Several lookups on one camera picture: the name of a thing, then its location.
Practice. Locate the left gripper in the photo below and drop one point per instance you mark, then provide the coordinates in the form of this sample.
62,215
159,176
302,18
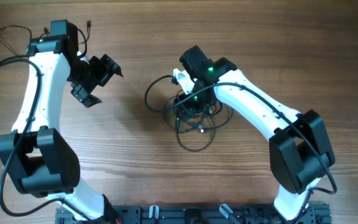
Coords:
82,93

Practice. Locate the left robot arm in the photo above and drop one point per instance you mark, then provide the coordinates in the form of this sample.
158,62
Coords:
34,154

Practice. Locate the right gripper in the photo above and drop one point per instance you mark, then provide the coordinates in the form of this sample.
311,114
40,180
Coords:
188,108

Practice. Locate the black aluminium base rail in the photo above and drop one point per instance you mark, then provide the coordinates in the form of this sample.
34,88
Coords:
253,213

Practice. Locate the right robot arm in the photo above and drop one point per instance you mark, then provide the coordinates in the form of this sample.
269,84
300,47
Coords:
299,147

